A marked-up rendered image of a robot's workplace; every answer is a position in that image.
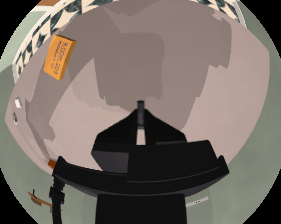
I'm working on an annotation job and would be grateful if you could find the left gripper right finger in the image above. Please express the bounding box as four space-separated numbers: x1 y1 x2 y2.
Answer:
144 109 187 145

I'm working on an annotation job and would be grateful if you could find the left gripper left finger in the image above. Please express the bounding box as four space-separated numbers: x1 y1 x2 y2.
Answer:
94 109 138 145

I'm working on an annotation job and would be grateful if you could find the dark grey bolt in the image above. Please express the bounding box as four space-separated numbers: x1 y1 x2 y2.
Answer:
137 102 144 130

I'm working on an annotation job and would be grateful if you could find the orange rack of bins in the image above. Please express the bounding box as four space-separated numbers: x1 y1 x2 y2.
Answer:
48 160 56 170

